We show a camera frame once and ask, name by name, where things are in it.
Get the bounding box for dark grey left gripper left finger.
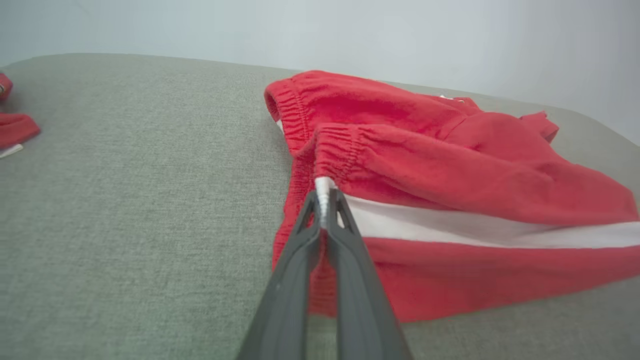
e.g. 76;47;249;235
236;191;321;360

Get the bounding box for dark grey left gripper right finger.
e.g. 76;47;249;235
325;188;414;360

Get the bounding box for red shorts with white stripe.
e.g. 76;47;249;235
263;70;640;324

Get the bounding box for red basketball jersey white trim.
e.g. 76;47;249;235
0;72;42;159

